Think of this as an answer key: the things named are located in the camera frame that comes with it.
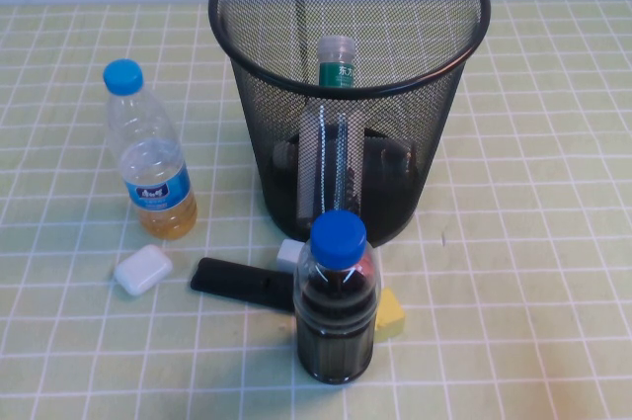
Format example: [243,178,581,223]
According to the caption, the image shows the small bottle brown label white cap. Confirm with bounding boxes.
[271,135,419,179]

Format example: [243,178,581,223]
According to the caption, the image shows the clear bottle white cap green label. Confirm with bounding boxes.
[295,35,367,229]

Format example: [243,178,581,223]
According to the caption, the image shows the black mesh wastebasket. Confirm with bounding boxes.
[207,0,493,249]

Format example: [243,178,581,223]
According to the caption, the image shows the white cube block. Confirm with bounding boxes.
[276,237,303,274]

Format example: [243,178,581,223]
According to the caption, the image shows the orange cube block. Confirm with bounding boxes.
[357,251,379,288]

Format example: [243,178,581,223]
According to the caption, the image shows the black remote control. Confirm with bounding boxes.
[190,256,297,313]

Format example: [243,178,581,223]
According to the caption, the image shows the blue-capped bottle dark liquid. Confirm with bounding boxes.
[291,209,382,384]

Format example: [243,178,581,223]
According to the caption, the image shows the yellow cube block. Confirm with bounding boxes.
[373,287,407,342]

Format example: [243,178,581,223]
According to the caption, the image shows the light-blue-capped bottle yellow liquid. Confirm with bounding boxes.
[102,58,198,241]

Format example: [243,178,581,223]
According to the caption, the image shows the white earbuds case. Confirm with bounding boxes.
[114,243,174,296]

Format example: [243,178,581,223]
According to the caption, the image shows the green checkered tablecloth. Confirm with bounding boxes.
[0,0,632,420]

